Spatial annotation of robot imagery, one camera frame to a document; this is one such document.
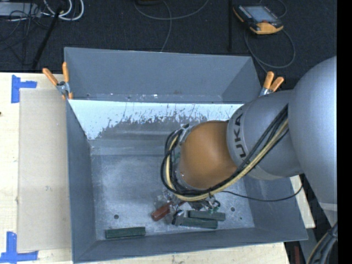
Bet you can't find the pale wood flat board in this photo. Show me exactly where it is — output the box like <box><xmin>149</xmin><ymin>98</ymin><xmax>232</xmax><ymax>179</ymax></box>
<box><xmin>16</xmin><ymin>88</ymin><xmax>73</xmax><ymax>253</ymax></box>

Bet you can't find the red-brown flat block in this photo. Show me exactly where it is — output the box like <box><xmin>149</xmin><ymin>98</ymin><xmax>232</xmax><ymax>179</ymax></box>
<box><xmin>151</xmin><ymin>202</ymin><xmax>173</xmax><ymax>222</ymax></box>

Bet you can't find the dark green flat block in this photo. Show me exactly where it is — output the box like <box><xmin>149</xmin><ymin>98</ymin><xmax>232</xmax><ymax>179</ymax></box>
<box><xmin>104</xmin><ymin>227</ymin><xmax>147</xmax><ymax>240</ymax></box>
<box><xmin>188</xmin><ymin>210</ymin><xmax>227</xmax><ymax>222</ymax></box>
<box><xmin>175</xmin><ymin>216</ymin><xmax>219</xmax><ymax>230</ymax></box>

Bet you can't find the grey metal bin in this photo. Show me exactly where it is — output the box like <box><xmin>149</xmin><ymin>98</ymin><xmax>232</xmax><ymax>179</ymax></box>
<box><xmin>63</xmin><ymin>47</ymin><xmax>309</xmax><ymax>263</ymax></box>

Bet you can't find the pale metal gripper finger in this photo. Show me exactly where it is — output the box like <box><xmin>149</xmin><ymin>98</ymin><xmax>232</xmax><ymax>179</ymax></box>
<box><xmin>155</xmin><ymin>190</ymin><xmax>174</xmax><ymax>209</ymax></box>
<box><xmin>171</xmin><ymin>210</ymin><xmax>186</xmax><ymax>227</ymax></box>

